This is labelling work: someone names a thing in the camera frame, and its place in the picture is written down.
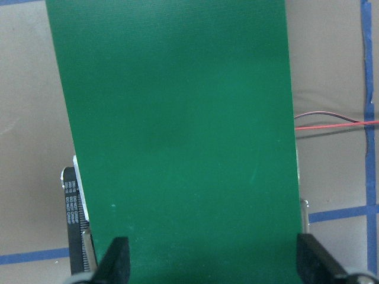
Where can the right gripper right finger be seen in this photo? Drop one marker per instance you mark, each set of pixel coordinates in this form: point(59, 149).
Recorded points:
point(315, 264)

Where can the black timing belt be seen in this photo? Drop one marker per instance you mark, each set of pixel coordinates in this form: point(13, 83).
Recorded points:
point(81, 254)

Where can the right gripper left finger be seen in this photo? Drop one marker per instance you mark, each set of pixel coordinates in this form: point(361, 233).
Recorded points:
point(115, 265)

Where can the green conveyor belt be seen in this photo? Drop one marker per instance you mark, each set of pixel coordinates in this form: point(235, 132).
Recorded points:
point(181, 115)

